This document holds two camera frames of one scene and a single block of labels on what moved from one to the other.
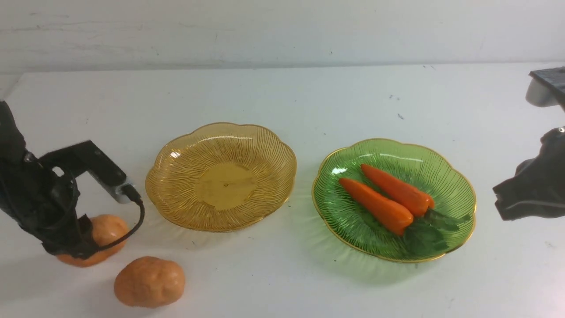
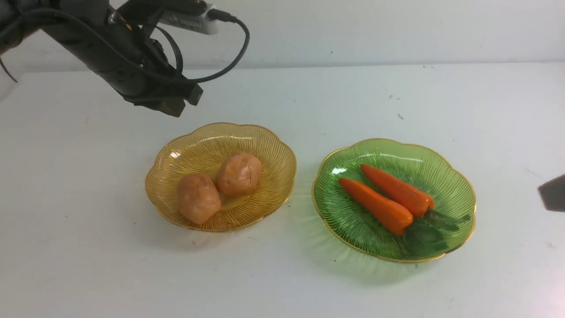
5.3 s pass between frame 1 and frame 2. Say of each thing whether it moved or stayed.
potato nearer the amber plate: moved
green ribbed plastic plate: stayed
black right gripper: moved
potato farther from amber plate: moved
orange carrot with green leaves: stayed
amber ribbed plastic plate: stayed
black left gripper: moved
